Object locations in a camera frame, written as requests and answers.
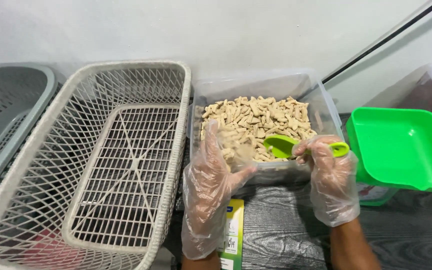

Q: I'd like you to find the person's right hand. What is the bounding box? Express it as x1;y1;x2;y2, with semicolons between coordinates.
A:
293;135;360;227

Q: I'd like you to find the person's left hand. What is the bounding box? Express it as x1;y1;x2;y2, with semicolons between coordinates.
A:
182;120;258;246

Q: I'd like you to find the green plastic scoop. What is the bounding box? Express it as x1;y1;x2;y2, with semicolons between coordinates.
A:
263;134;350;159

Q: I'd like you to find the small clear plastic bag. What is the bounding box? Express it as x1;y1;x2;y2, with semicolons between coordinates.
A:
215;125;257;170

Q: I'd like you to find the heap of beige snack sticks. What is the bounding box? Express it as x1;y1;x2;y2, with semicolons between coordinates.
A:
200;96;318;166

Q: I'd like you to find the clear plastic snack container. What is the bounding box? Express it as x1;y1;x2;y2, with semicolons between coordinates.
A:
188;68;346;187

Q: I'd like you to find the green plastic scale tray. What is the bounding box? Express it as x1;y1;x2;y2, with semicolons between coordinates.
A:
345;107;432;194

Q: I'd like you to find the green yellow printed packet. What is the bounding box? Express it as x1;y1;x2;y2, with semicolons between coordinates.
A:
218;199;245;270

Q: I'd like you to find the clear lidded storage box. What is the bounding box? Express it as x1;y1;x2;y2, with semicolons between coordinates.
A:
364;59;432;226

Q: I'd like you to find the cream plastic lattice basket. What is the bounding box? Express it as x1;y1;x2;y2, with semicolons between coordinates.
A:
0;60;193;270

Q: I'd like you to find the red plastic object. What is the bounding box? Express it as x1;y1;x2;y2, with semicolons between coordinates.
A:
23;229;87;265

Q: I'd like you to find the black cable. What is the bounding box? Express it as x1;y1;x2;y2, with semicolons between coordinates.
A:
321;0;432;85

